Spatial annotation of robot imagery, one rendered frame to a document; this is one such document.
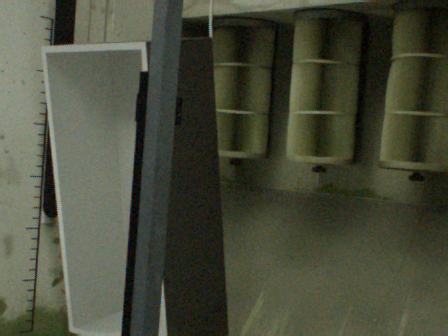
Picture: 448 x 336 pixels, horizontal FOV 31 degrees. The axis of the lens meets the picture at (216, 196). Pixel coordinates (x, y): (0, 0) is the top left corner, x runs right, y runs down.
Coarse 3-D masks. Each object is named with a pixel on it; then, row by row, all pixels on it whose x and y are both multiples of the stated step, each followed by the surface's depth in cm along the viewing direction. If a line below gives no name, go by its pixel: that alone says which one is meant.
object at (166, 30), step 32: (160, 0) 177; (160, 32) 177; (160, 64) 177; (160, 96) 177; (160, 128) 177; (160, 160) 178; (160, 192) 179; (160, 224) 180; (160, 256) 181; (160, 288) 182
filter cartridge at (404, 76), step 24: (408, 0) 340; (432, 0) 335; (408, 24) 341; (432, 24) 338; (408, 48) 341; (432, 48) 337; (408, 72) 340; (432, 72) 337; (408, 96) 340; (432, 96) 336; (384, 120) 353; (408, 120) 340; (432, 120) 337; (384, 144) 350; (408, 144) 339; (432, 144) 337; (384, 168) 362; (408, 168) 339; (432, 168) 336
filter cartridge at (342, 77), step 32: (320, 32) 376; (352, 32) 377; (320, 64) 376; (352, 64) 379; (320, 96) 378; (352, 96) 381; (288, 128) 393; (320, 128) 379; (352, 128) 384; (288, 160) 388; (320, 160) 377; (352, 160) 386
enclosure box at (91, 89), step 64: (64, 64) 327; (128, 64) 337; (192, 64) 297; (64, 128) 330; (128, 128) 345; (192, 128) 300; (64, 192) 333; (128, 192) 353; (192, 192) 304; (64, 256) 334; (192, 256) 307; (192, 320) 310
